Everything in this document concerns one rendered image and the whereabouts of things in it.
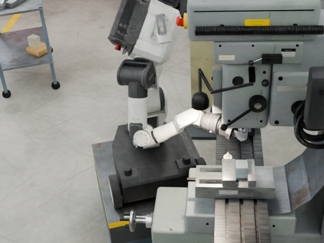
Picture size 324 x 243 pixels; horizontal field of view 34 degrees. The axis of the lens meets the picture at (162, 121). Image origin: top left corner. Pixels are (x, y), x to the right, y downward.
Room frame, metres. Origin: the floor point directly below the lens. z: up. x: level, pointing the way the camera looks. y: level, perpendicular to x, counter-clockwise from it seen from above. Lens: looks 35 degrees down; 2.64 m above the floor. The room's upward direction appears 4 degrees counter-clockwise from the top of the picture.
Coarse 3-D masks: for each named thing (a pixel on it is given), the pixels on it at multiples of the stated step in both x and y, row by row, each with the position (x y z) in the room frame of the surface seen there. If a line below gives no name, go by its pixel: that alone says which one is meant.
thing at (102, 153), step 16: (96, 144) 2.95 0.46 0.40; (192, 144) 2.88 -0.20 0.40; (96, 160) 2.78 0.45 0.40; (112, 160) 2.77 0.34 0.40; (112, 208) 2.31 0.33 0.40; (128, 208) 2.30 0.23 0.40; (144, 208) 2.30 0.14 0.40; (112, 224) 2.20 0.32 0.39; (144, 224) 2.23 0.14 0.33; (112, 240) 2.20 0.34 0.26; (128, 240) 2.21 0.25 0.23; (144, 240) 2.33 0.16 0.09
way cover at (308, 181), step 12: (300, 156) 1.99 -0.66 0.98; (312, 156) 1.90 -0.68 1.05; (276, 168) 2.00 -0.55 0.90; (288, 168) 1.97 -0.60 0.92; (300, 168) 1.91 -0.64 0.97; (312, 168) 1.83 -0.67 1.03; (288, 180) 1.89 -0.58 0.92; (300, 180) 1.83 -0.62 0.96; (312, 180) 1.77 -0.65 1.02; (276, 192) 1.84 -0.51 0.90; (288, 192) 1.81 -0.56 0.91; (300, 192) 1.76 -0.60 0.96; (312, 192) 1.71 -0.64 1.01; (276, 204) 1.76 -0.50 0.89; (288, 204) 1.74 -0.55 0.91; (300, 204) 1.69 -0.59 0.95
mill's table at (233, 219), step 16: (256, 128) 2.26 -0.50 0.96; (224, 144) 2.15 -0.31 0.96; (240, 144) 2.15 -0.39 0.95; (256, 144) 2.13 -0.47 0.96; (256, 160) 2.00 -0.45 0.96; (224, 208) 1.69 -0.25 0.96; (240, 208) 1.70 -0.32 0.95; (256, 208) 1.69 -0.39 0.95; (224, 224) 1.60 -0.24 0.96; (240, 224) 1.60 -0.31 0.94; (256, 224) 1.60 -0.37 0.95; (224, 240) 1.51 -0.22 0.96; (240, 240) 1.50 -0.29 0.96; (256, 240) 1.51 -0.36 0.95
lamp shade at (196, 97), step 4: (192, 96) 1.84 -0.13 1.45; (196, 96) 1.82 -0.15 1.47; (200, 96) 1.82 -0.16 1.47; (204, 96) 1.82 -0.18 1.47; (192, 100) 1.83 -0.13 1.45; (196, 100) 1.81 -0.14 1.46; (200, 100) 1.81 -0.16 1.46; (204, 100) 1.81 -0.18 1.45; (208, 100) 1.82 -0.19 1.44; (192, 104) 1.82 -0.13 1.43; (196, 104) 1.81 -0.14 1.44; (200, 104) 1.80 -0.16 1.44; (204, 104) 1.80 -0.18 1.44; (208, 104) 1.82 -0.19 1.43; (196, 108) 1.81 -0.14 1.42; (200, 108) 1.80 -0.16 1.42; (204, 108) 1.80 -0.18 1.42
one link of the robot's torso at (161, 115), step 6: (162, 90) 2.53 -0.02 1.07; (162, 108) 2.55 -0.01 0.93; (150, 114) 2.50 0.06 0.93; (156, 114) 2.49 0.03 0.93; (162, 114) 2.50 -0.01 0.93; (150, 120) 2.54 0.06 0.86; (156, 120) 2.55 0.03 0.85; (162, 120) 2.50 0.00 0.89; (156, 126) 2.58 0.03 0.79; (156, 144) 2.57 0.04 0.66
